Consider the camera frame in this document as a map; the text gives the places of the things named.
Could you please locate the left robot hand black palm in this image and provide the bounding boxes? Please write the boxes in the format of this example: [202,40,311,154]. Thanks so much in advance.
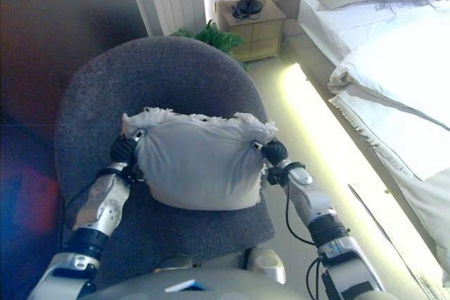
[110,129,147,171]

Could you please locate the right robot hand black palm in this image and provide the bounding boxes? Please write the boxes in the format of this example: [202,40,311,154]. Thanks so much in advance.
[250,138,290,170]

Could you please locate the white square cushion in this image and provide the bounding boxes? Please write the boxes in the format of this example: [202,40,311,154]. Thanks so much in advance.
[120,105,279,211]

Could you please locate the bed with white duvet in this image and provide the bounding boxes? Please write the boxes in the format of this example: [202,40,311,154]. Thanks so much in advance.
[280,15,447,300]

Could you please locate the grey fabric armchair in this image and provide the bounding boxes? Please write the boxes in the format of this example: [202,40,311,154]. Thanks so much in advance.
[53,35,277,294]

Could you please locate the silver right robot leg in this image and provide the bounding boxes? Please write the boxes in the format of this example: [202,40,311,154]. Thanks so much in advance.
[245,246,287,285]

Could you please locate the silver robot leg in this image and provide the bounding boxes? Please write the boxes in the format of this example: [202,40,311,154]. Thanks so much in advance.
[153,256,195,273]
[245,246,287,285]

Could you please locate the light wooden nightstand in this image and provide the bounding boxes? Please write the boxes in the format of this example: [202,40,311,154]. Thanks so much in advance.
[215,0,287,63]

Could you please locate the silver left robot leg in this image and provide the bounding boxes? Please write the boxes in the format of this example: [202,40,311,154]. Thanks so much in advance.
[153,256,195,273]

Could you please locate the green potted plant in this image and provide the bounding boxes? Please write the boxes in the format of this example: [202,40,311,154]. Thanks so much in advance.
[169,20,250,71]

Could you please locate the white bed sheet mattress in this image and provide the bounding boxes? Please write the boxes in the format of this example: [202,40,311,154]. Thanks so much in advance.
[297,0,450,66]

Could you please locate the white duvet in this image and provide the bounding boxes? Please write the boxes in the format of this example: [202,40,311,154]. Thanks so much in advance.
[327,34,450,131]

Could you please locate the grey robot torso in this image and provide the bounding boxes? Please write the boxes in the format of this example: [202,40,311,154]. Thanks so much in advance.
[94,266,304,300]

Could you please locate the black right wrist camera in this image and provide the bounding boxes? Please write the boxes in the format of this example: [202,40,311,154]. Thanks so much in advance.
[266,161,307,187]

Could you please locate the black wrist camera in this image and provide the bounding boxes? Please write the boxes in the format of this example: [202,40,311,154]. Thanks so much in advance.
[266,161,307,187]
[122,167,146,184]

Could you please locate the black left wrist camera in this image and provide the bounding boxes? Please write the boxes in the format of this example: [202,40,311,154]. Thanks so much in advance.
[122,167,146,184]

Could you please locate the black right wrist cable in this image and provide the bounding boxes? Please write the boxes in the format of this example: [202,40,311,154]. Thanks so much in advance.
[285,185,325,300]

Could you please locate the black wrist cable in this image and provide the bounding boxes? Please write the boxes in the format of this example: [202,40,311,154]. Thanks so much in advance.
[285,185,325,300]
[62,169,119,233]

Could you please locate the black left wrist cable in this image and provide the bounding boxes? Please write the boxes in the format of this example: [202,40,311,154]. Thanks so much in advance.
[62,169,119,233]

